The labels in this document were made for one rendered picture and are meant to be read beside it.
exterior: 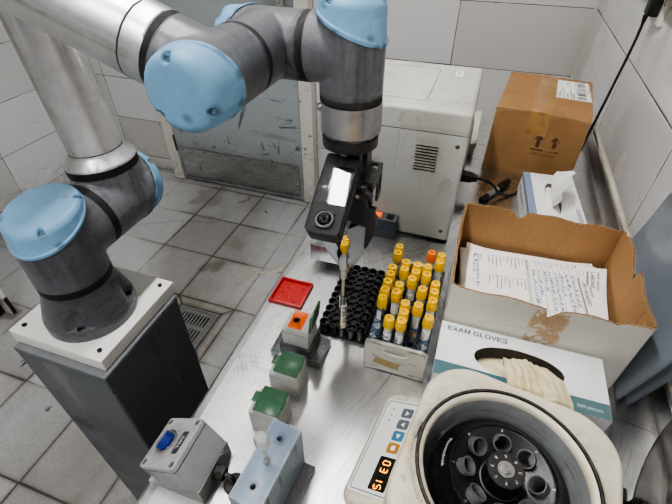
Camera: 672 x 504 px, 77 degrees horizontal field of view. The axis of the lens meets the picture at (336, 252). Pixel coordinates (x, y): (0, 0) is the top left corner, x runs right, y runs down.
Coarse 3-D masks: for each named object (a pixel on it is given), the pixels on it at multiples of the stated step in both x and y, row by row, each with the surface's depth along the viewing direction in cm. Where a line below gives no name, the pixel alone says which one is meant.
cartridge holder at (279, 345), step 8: (280, 336) 74; (320, 336) 73; (280, 344) 70; (288, 344) 70; (312, 344) 70; (320, 344) 73; (328, 344) 73; (272, 352) 72; (280, 352) 71; (296, 352) 70; (304, 352) 69; (312, 352) 70; (320, 352) 71; (312, 360) 70; (320, 360) 70
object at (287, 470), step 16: (272, 432) 52; (288, 432) 52; (256, 448) 51; (272, 448) 51; (288, 448) 51; (256, 464) 49; (272, 464) 49; (288, 464) 51; (304, 464) 58; (240, 480) 48; (256, 480) 48; (272, 480) 48; (288, 480) 53; (304, 480) 56; (240, 496) 47; (256, 496) 47; (272, 496) 48; (288, 496) 55
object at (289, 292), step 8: (280, 280) 85; (288, 280) 86; (296, 280) 85; (280, 288) 85; (288, 288) 85; (296, 288) 85; (304, 288) 85; (272, 296) 82; (280, 296) 83; (288, 296) 83; (296, 296) 83; (304, 296) 82; (280, 304) 81; (288, 304) 81; (296, 304) 81
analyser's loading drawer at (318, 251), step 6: (348, 222) 92; (318, 240) 90; (342, 240) 90; (312, 246) 86; (318, 246) 86; (324, 246) 86; (312, 252) 87; (318, 252) 87; (324, 252) 86; (312, 258) 89; (318, 258) 88; (324, 258) 87; (330, 258) 87
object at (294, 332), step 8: (296, 312) 70; (304, 312) 70; (288, 320) 69; (296, 320) 70; (304, 320) 69; (288, 328) 67; (296, 328) 67; (304, 328) 67; (288, 336) 69; (296, 336) 68; (304, 336) 67; (312, 336) 70; (296, 344) 70; (304, 344) 69
